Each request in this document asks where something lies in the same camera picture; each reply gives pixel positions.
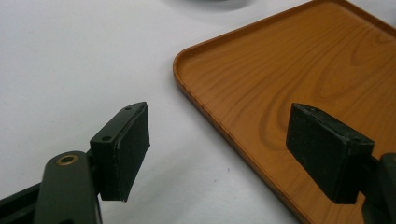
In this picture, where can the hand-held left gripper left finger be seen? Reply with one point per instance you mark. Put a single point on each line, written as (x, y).
(121, 152)

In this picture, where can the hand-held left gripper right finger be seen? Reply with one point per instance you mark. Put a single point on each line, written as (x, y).
(327, 155)

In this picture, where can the wooden tray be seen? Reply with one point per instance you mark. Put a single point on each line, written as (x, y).
(280, 77)

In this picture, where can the white round dish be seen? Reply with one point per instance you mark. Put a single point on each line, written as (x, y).
(214, 2)

